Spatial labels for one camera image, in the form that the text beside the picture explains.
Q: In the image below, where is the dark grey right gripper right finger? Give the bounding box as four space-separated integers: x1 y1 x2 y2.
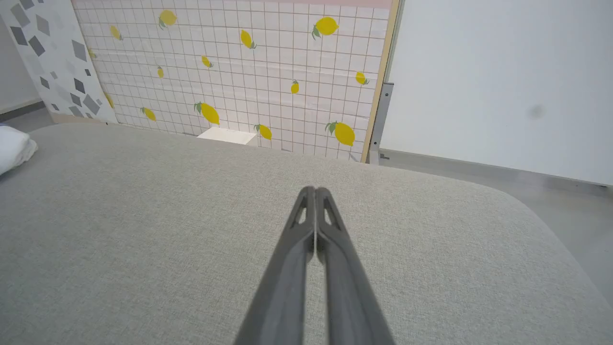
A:
316 186 396 345

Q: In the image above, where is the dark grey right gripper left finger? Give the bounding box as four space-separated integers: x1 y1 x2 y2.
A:
235 186 316 345

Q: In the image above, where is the white garment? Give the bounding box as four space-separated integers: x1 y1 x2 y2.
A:
0 126 39 176

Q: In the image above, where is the small white box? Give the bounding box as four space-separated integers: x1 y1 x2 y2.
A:
196 127 259 146

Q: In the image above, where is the lemon print tile panel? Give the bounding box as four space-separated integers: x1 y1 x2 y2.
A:
71 0 402 164

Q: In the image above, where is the grey diamond pattern panel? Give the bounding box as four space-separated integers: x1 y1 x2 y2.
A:
0 0 119 125

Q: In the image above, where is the grey metal bracket post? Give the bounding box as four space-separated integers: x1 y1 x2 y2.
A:
369 82 394 166

